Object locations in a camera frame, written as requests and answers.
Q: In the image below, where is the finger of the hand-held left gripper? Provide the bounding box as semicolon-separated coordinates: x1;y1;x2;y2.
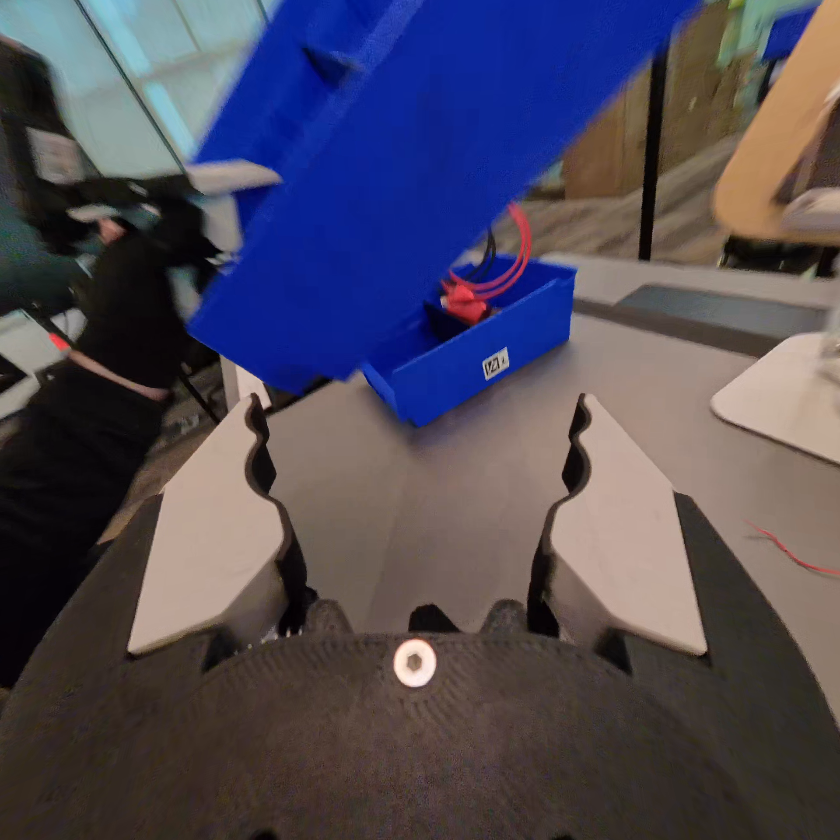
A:
187;161;283;253

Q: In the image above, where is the person's left hand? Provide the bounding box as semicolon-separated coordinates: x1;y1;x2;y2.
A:
69;220;198;389

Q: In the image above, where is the black ethernet cable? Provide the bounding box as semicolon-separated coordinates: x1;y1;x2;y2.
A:
467;226;500;284

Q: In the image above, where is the blue bin with tag sticker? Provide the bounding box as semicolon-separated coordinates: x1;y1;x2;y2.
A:
362;255;578;429

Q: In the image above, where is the person's left forearm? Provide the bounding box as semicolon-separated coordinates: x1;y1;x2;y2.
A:
0;351;185;686

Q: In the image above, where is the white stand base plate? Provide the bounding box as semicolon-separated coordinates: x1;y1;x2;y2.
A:
710;331;840;468

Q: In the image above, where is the black floor lamp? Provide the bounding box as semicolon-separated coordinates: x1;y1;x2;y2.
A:
638;36;672;261

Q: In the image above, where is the plain blue bin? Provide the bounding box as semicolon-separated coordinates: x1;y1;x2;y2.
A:
185;0;706;396

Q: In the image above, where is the thin red wire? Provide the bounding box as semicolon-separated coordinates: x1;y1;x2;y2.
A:
747;520;840;578

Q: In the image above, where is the brown wooden cabinet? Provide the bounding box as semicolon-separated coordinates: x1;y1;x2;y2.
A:
563;0;746;201

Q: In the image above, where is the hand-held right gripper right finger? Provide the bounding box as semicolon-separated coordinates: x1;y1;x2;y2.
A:
527;392;710;657

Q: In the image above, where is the red ethernet cable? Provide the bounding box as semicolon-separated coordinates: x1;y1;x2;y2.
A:
441;202;532;326

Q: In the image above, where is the black board with wooden edge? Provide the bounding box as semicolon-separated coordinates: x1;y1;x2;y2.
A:
714;0;840;245

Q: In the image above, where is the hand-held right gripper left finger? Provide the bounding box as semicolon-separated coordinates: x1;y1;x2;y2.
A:
126;392;309;656

